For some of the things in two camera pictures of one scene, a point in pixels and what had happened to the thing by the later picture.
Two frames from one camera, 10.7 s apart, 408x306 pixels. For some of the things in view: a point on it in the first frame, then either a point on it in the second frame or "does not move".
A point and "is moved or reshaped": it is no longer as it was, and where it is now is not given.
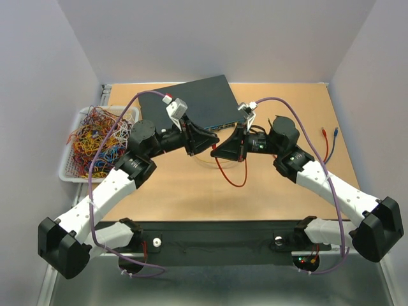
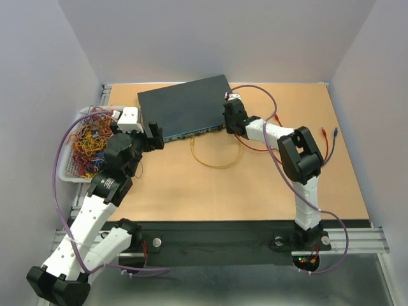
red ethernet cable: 223,174 is moved or reshaped
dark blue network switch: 211,104 does not move
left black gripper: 196,139 to 155,142
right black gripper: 234,148 to 229,126
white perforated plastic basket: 66,172 does not move
